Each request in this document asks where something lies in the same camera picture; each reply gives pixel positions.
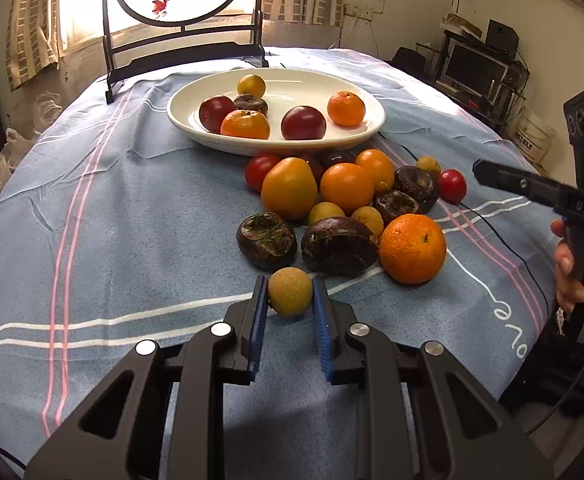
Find computer monitor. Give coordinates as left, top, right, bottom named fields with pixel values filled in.
left=444, top=42, right=511, bottom=97

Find white plastic bucket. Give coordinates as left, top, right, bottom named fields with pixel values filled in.
left=512, top=109, right=557, bottom=164

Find dark purple plum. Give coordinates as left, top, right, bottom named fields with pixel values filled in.
left=297, top=152, right=325, bottom=186
left=322, top=149, right=357, bottom=171

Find large yellow-orange fruit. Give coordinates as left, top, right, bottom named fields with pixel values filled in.
left=261, top=157, right=319, bottom=221

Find clear plastic bags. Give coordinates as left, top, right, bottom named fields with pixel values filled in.
left=0, top=91, right=63, bottom=197

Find blue striped tablecloth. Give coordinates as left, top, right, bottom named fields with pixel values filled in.
left=0, top=47, right=558, bottom=480

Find person's dark clothing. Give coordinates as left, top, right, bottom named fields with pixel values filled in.
left=499, top=305, right=584, bottom=461

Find red tomato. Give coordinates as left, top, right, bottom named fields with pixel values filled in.
left=245, top=153, right=283, bottom=193
left=438, top=169, right=468, bottom=205

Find black speaker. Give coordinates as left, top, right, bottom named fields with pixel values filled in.
left=487, top=19, right=519, bottom=59

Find dark red plum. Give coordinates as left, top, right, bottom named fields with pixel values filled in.
left=281, top=105, right=327, bottom=141
left=199, top=95, right=236, bottom=134

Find white oval plate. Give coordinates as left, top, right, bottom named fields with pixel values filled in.
left=167, top=70, right=387, bottom=157

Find large dimpled mandarin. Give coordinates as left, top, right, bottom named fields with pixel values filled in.
left=378, top=213, right=447, bottom=285

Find large smooth dark passion fruit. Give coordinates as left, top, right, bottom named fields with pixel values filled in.
left=301, top=217, right=379, bottom=276

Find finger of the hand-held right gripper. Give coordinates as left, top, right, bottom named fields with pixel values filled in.
left=473, top=159, right=573, bottom=211

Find orange mandarin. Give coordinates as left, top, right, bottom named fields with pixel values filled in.
left=327, top=91, right=366, bottom=128
left=220, top=109, right=271, bottom=140

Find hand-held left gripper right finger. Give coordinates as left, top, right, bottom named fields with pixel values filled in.
left=312, top=275, right=555, bottom=480

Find person's right hand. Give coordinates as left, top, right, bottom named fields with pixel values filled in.
left=551, top=219, right=584, bottom=314

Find small yellow round fruit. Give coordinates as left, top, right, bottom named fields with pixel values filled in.
left=238, top=74, right=267, bottom=98

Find wrinkled dark passion fruit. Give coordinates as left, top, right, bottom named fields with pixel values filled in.
left=394, top=165, right=440, bottom=213
left=373, top=190, right=420, bottom=226
left=236, top=212, right=297, bottom=271
left=233, top=95, right=269, bottom=116

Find tan longan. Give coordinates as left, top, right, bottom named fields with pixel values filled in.
left=308, top=202, right=346, bottom=227
left=267, top=267, right=314, bottom=317
left=350, top=205, right=385, bottom=238
left=415, top=155, right=442, bottom=179

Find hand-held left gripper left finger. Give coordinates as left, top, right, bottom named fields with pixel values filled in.
left=24, top=275, right=270, bottom=480

